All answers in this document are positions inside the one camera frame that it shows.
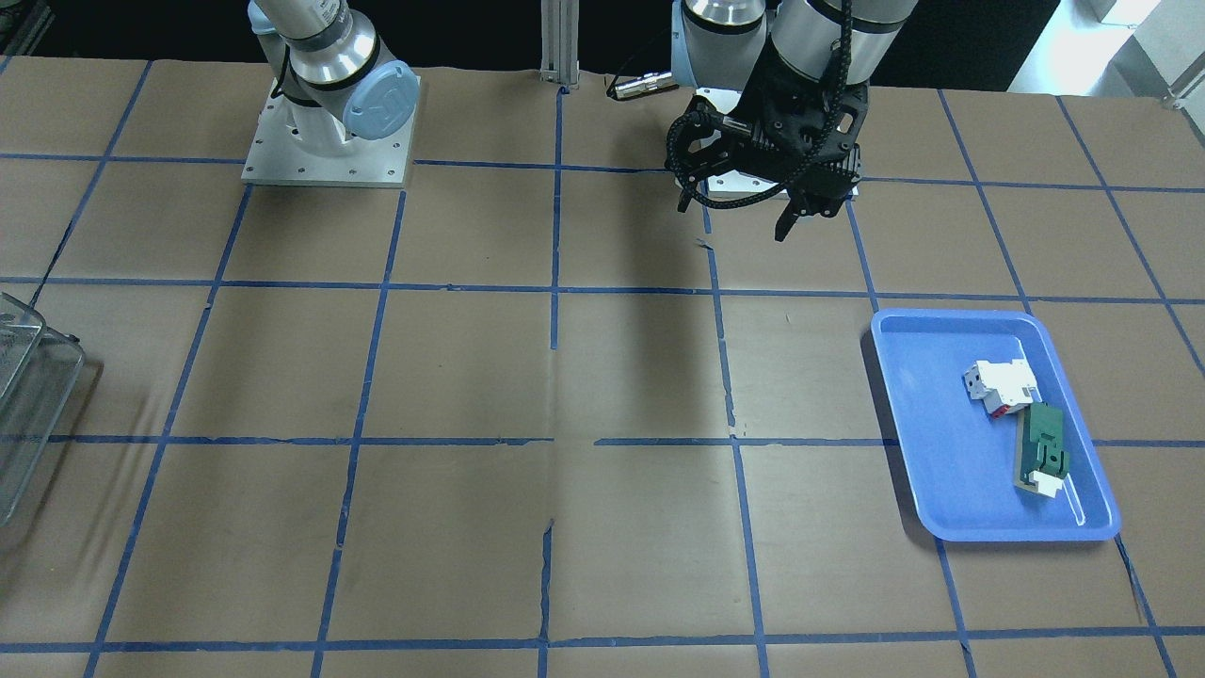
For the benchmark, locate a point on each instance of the white circuit breaker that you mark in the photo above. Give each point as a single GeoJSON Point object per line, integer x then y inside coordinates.
{"type": "Point", "coordinates": [1002, 388]}

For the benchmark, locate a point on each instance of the wire mesh shelf basket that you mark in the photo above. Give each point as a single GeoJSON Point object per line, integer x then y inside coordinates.
{"type": "Point", "coordinates": [40, 369]}

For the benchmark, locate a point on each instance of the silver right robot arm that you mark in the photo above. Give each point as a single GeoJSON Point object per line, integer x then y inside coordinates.
{"type": "Point", "coordinates": [327, 54]}

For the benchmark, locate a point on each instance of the green switch with white cap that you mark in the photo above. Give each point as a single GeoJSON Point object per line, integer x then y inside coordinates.
{"type": "Point", "coordinates": [1041, 460]}

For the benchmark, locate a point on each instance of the blue plastic tray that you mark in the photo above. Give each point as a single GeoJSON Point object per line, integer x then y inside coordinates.
{"type": "Point", "coordinates": [960, 461]}

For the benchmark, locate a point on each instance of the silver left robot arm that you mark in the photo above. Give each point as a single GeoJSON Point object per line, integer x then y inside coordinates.
{"type": "Point", "coordinates": [715, 44]}

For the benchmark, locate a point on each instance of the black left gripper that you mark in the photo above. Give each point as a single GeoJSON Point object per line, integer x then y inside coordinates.
{"type": "Point", "coordinates": [764, 105]}

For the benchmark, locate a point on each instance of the aluminium frame post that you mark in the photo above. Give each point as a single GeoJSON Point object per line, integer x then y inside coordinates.
{"type": "Point", "coordinates": [560, 35]}

